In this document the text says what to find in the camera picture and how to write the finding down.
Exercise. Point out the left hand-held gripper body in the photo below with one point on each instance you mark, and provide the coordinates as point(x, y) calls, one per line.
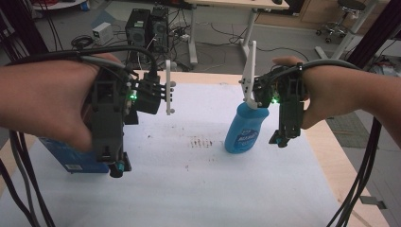
point(107, 110)

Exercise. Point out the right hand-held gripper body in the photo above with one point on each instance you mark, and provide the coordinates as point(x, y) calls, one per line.
point(291, 104)

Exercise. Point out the blue plastic bottle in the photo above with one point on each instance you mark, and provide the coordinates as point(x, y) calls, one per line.
point(244, 132)

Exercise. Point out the blue cardboard box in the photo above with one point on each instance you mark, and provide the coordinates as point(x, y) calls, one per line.
point(69, 156)

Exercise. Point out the person's right hand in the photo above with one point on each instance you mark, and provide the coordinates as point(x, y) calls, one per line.
point(331, 91)

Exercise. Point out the person's left hand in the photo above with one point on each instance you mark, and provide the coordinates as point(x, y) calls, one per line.
point(63, 94)

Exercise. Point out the grey floor mat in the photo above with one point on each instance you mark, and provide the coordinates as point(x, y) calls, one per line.
point(350, 130)

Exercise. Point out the white foam mat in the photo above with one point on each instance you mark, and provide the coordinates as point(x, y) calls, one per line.
point(189, 189)

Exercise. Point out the small white device box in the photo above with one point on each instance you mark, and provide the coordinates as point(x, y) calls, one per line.
point(102, 32)

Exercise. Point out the black computer tower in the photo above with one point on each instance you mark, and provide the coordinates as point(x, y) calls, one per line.
point(160, 28)
point(137, 28)

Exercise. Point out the rolling stool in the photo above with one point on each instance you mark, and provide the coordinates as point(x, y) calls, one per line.
point(339, 25)

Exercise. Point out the dark metal stand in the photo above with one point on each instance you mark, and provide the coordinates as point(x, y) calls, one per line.
point(375, 34)

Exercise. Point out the white-legged wooden desk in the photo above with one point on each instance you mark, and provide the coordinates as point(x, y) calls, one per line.
point(246, 3)

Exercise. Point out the dark tape piece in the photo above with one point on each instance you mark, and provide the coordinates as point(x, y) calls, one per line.
point(373, 201)

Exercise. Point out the dark curtain stand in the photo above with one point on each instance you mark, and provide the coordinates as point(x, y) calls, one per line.
point(19, 28)

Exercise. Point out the white desk leg frame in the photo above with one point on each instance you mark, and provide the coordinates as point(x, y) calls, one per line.
point(350, 34)

